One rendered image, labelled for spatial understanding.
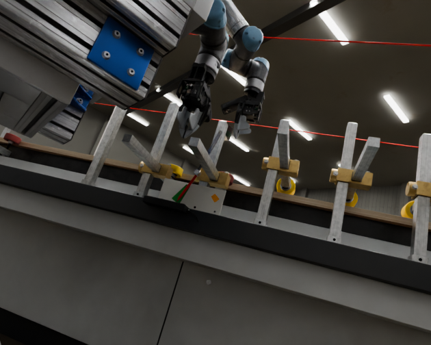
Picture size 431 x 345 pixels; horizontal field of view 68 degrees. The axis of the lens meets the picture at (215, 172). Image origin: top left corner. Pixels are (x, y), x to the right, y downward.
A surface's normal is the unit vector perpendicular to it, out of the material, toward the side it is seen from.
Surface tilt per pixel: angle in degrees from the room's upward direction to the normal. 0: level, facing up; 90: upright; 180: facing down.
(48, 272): 90
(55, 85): 90
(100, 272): 90
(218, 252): 90
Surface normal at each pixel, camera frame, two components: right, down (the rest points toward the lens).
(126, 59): 0.63, -0.08
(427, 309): -0.22, -0.39
